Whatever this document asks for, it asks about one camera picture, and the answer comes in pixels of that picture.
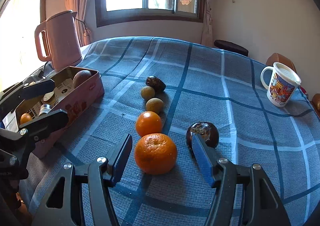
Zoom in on blue checked tablecloth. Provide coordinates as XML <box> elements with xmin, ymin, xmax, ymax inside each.
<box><xmin>15</xmin><ymin>36</ymin><xmax>320</xmax><ymax>226</ymax></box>

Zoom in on brown leather sofa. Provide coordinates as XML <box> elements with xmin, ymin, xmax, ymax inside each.
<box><xmin>311</xmin><ymin>93</ymin><xmax>320</xmax><ymax>116</ymax></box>

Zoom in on dark cushioned round stool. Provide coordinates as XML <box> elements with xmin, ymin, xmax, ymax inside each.
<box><xmin>214</xmin><ymin>40</ymin><xmax>249</xmax><ymax>57</ymax></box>

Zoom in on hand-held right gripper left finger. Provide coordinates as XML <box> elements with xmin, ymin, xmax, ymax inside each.
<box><xmin>31</xmin><ymin>133</ymin><xmax>133</xmax><ymax>226</ymax></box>

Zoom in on tan longan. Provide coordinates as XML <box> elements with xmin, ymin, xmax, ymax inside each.
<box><xmin>141</xmin><ymin>86</ymin><xmax>155</xmax><ymax>100</ymax></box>
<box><xmin>146</xmin><ymin>98</ymin><xmax>164</xmax><ymax>114</ymax></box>

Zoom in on medium orange tangerine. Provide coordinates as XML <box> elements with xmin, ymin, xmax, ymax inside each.
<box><xmin>136</xmin><ymin>111</ymin><xmax>163</xmax><ymax>138</ymax></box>

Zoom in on large orange tangerine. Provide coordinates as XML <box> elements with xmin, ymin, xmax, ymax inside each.
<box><xmin>134</xmin><ymin>133</ymin><xmax>178</xmax><ymax>175</ymax></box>

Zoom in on small orange tangerine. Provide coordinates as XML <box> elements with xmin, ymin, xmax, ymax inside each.
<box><xmin>20</xmin><ymin>113</ymin><xmax>33</xmax><ymax>125</ymax></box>

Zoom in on rectangular metal tin box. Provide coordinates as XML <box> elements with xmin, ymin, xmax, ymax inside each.
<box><xmin>10</xmin><ymin>66</ymin><xmax>105</xmax><ymax>159</ymax></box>

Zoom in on printed paper insert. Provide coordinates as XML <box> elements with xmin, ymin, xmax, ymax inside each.
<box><xmin>21</xmin><ymin>80</ymin><xmax>75</xmax><ymax>126</ymax></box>

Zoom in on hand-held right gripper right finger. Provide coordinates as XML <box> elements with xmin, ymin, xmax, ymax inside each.
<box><xmin>191</xmin><ymin>134</ymin><xmax>292</xmax><ymax>226</ymax></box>

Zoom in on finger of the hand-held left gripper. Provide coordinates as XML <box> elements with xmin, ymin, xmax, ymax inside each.
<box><xmin>19</xmin><ymin>109</ymin><xmax>69</xmax><ymax>141</ymax></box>
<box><xmin>0</xmin><ymin>79</ymin><xmax>55</xmax><ymax>114</ymax></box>

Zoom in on pink electric kettle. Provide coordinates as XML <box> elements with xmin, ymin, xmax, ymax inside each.
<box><xmin>34</xmin><ymin>10</ymin><xmax>83</xmax><ymax>72</ymax></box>

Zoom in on round dark passion fruit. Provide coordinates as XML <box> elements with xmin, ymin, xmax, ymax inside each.
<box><xmin>186</xmin><ymin>121</ymin><xmax>220</xmax><ymax>150</ymax></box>

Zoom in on wrinkled dark passion fruit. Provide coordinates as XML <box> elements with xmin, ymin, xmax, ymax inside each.
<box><xmin>146</xmin><ymin>76</ymin><xmax>166</xmax><ymax>92</ymax></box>

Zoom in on sunlit window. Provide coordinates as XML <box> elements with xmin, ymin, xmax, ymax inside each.
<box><xmin>0</xmin><ymin>0</ymin><xmax>47</xmax><ymax>92</ymax></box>

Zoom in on white cartoon print mug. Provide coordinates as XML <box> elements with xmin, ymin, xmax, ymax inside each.
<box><xmin>260</xmin><ymin>62</ymin><xmax>302</xmax><ymax>108</ymax></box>

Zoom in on beige curtain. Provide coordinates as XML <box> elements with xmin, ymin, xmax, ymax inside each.
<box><xmin>201</xmin><ymin>0</ymin><xmax>215</xmax><ymax>47</ymax></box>

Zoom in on white mug lid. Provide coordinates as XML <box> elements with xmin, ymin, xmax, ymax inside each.
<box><xmin>273</xmin><ymin>62</ymin><xmax>302</xmax><ymax>85</ymax></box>

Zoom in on black power cable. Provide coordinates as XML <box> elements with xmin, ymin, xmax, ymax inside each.
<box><xmin>37</xmin><ymin>62</ymin><xmax>52</xmax><ymax>78</ymax></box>

